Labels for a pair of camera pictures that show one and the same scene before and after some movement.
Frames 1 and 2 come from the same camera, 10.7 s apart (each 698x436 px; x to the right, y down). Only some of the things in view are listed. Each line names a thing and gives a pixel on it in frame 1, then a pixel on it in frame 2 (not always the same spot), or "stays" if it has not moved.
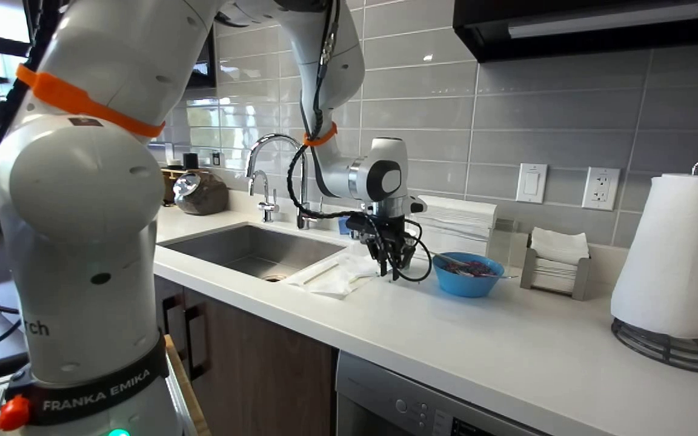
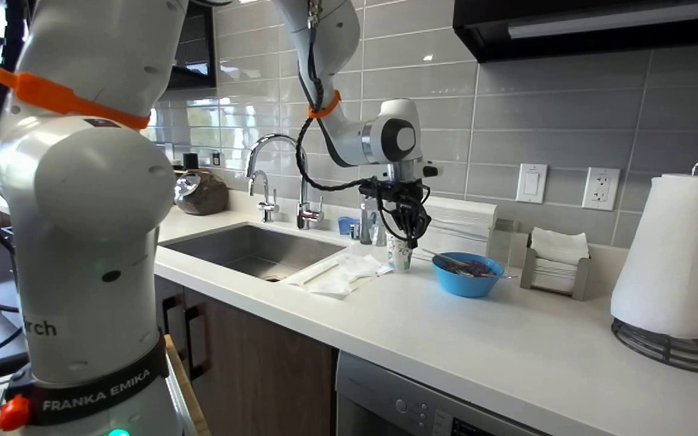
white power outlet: (599, 187) stays
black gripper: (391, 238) → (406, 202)
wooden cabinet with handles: (248, 376) stays
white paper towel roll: (676, 261) stays
